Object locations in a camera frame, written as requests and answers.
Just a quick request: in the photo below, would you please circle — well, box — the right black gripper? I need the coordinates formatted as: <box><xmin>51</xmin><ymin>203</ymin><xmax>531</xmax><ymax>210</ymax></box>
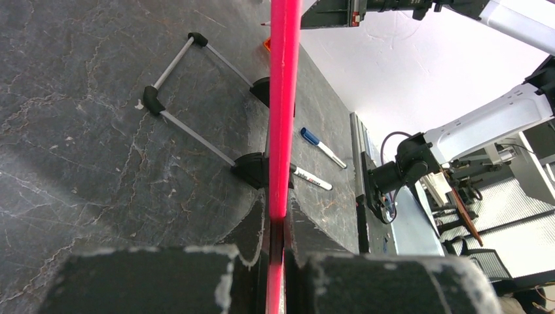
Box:
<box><xmin>300</xmin><ymin>0</ymin><xmax>433</xmax><ymax>29</ymax></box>

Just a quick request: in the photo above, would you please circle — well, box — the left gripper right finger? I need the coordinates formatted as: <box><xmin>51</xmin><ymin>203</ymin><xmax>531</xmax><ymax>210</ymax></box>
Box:
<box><xmin>284</xmin><ymin>196</ymin><xmax>502</xmax><ymax>313</ymax></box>

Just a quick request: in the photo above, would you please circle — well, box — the blue whiteboard marker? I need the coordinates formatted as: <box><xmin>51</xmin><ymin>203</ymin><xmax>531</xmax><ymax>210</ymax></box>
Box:
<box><xmin>300</xmin><ymin>128</ymin><xmax>348</xmax><ymax>169</ymax></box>

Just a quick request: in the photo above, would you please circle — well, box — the black whiteboard marker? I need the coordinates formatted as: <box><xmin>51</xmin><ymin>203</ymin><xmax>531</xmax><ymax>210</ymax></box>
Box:
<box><xmin>290</xmin><ymin>164</ymin><xmax>333</xmax><ymax>191</ymax></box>

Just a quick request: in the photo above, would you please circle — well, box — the whiteboard wire stand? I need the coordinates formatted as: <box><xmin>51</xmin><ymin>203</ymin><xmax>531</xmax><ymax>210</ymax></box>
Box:
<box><xmin>139</xmin><ymin>32</ymin><xmax>270</xmax><ymax>190</ymax></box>

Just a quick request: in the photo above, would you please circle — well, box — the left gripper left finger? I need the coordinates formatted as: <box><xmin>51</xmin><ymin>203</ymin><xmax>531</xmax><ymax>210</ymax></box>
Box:
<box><xmin>39</xmin><ymin>192</ymin><xmax>266</xmax><ymax>313</ymax></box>

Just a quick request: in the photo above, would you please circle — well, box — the pink framed whiteboard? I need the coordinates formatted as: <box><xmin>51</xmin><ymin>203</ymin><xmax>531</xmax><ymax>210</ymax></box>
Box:
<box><xmin>266</xmin><ymin>1</ymin><xmax>302</xmax><ymax>313</ymax></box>

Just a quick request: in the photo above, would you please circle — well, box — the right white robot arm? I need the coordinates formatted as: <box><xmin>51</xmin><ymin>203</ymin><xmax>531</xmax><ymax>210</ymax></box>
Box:
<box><xmin>300</xmin><ymin>1</ymin><xmax>554</xmax><ymax>224</ymax></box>

